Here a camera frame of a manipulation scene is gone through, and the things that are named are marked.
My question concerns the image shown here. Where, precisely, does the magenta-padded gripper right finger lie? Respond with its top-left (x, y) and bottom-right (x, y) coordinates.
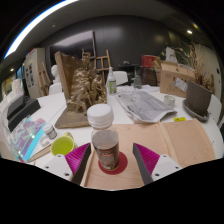
top-left (132, 142), bottom-right (184, 186)

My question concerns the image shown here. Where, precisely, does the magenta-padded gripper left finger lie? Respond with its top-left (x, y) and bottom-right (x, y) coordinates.
top-left (43, 142), bottom-right (92, 186)

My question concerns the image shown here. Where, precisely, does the clear bottle with white cap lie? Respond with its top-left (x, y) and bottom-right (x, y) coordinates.
top-left (86, 103), bottom-right (120, 172)

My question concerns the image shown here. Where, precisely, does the yellow-green mug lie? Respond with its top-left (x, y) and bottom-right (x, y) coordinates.
top-left (50, 131), bottom-right (78, 157)

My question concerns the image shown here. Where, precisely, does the flat round red coaster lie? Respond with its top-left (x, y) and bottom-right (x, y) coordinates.
top-left (98, 151), bottom-right (129, 176)

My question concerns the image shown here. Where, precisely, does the wooden paintbrush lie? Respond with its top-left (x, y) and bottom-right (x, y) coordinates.
top-left (28, 143), bottom-right (53, 163)

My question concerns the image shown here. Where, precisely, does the small jar with white lid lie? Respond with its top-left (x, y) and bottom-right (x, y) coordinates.
top-left (43, 123), bottom-right (58, 140)

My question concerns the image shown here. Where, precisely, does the folded newspaper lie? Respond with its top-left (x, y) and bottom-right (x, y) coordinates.
top-left (114, 89), bottom-right (178, 124)

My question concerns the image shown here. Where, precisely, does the small white cup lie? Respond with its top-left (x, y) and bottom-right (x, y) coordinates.
top-left (163, 94), bottom-right (177, 108)

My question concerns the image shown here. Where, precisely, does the dark grey plant saucer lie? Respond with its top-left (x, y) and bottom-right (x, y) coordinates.
top-left (182, 98), bottom-right (210, 123)

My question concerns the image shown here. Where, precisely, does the black flat box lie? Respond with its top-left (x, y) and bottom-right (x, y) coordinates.
top-left (7, 98), bottom-right (42, 133)
top-left (6, 94), bottom-right (26, 121)

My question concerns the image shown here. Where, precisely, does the brown relief sculpture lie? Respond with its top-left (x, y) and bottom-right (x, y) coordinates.
top-left (54, 50), bottom-right (108, 129)

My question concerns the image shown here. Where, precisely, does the white plastic chair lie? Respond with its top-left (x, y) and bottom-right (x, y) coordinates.
top-left (208, 94), bottom-right (223, 124)
top-left (48, 82), bottom-right (63, 96)
top-left (105, 70), bottom-right (129, 86)

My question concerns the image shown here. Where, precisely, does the clear glass bottle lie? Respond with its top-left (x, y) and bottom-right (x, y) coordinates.
top-left (133, 68), bottom-right (143, 89)

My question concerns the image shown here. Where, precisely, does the dried plant in grey pot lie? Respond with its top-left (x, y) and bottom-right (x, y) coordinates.
top-left (184, 43), bottom-right (216, 117)

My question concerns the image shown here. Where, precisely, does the white spray bottle green label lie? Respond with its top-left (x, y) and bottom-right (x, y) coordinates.
top-left (107, 66), bottom-right (118, 95)

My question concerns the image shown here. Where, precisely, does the cardboard box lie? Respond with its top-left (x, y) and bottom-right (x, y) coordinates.
top-left (159, 60), bottom-right (196, 99)

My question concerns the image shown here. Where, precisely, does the wooden easel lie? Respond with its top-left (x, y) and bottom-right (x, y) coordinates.
top-left (35, 61), bottom-right (52, 96)
top-left (81, 49), bottom-right (112, 86)

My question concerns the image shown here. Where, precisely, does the white plaster bust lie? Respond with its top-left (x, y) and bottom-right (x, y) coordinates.
top-left (50, 64), bottom-right (61, 84)

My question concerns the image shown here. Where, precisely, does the white cabinet with pictures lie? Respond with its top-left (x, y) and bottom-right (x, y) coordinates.
top-left (23, 47), bottom-right (46, 99)

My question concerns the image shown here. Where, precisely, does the red box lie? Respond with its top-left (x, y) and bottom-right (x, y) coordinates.
top-left (141, 54), bottom-right (158, 68)

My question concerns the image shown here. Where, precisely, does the black wall screen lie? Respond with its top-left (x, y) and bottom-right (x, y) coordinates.
top-left (49, 30), bottom-right (96, 63)

